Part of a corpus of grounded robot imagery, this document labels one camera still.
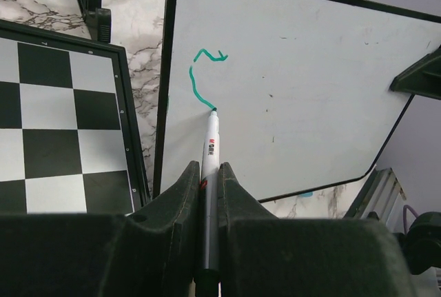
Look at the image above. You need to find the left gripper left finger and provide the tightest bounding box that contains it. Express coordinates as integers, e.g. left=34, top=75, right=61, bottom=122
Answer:
left=1, top=161, right=200, bottom=296

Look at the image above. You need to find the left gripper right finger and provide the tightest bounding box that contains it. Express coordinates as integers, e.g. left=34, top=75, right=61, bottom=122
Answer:
left=218, top=163, right=416, bottom=296

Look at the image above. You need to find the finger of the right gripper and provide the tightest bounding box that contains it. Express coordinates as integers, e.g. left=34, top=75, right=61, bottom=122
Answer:
left=389, top=48, right=441, bottom=99

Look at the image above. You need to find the white green marker pen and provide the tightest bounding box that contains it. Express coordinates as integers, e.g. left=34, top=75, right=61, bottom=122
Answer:
left=194, top=108, right=220, bottom=296

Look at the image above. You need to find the black framed whiteboard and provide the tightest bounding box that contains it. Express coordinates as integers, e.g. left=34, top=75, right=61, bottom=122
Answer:
left=153, top=0, right=440, bottom=201

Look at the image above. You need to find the blue cylindrical tube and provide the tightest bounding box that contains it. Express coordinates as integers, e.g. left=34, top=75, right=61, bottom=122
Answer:
left=298, top=192, right=314, bottom=197

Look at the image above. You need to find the black and white chessboard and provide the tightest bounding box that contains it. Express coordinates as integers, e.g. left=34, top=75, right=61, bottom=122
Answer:
left=1, top=21, right=150, bottom=214

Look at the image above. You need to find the aluminium frame rail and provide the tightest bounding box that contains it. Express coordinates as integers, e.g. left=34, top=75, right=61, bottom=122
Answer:
left=344, top=168, right=407, bottom=232

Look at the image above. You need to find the wire whiteboard stand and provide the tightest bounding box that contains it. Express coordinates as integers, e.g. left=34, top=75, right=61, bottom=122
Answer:
left=77, top=0, right=112, bottom=43

